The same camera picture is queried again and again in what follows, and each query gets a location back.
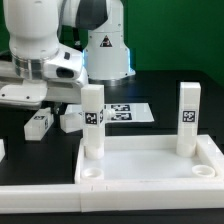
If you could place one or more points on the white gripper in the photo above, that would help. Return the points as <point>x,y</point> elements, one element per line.
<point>18,92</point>

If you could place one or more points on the white desk top tray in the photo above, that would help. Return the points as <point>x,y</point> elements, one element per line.
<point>150,158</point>

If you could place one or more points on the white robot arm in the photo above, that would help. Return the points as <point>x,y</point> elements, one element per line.
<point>56,47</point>

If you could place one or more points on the white block left edge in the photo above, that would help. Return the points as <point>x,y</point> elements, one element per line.
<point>2,149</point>

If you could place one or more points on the white marker paper sheet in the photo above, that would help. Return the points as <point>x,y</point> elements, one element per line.
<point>117,113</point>

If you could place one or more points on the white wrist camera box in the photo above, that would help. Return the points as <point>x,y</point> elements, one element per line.
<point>66,66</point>

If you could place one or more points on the white front guide rail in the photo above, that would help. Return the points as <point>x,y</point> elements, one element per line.
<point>109,197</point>

